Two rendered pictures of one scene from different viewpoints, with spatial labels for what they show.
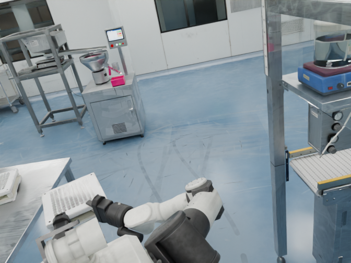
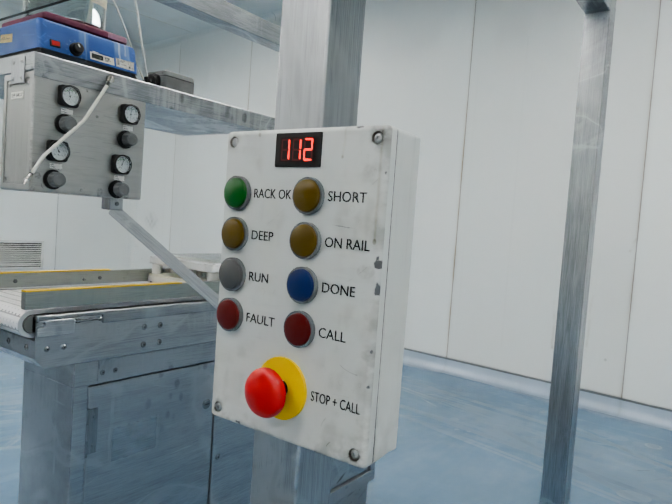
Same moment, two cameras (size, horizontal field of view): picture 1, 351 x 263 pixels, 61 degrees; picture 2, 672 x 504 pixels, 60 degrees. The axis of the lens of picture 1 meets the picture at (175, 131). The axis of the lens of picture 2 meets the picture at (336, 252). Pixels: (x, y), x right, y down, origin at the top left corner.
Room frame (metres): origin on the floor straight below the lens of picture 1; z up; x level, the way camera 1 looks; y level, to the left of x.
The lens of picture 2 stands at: (-0.04, -0.10, 1.03)
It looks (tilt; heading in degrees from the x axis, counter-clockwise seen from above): 3 degrees down; 308
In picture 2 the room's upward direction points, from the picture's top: 4 degrees clockwise
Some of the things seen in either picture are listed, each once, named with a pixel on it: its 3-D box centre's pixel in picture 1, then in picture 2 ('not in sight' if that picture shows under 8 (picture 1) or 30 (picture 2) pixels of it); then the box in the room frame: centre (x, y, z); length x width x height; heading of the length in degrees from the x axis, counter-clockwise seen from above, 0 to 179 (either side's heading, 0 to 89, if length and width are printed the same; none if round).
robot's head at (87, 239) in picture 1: (80, 247); not in sight; (0.47, 0.25, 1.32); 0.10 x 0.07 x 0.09; 112
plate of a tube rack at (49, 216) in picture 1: (73, 197); not in sight; (1.05, 0.49, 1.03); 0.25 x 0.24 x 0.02; 112
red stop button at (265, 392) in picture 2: not in sight; (276, 389); (0.29, -0.45, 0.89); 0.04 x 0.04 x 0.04; 2
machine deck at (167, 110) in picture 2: not in sight; (129, 107); (1.17, -0.85, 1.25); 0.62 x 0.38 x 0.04; 92
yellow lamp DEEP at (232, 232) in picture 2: not in sight; (233, 233); (0.35, -0.45, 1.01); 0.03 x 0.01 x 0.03; 2
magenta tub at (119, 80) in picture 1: (118, 81); not in sight; (3.59, 0.56, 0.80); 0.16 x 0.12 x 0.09; 88
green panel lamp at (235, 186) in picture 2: not in sight; (235, 192); (0.35, -0.45, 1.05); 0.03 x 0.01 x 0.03; 2
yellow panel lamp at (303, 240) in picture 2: not in sight; (303, 240); (0.27, -0.46, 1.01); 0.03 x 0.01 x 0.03; 2
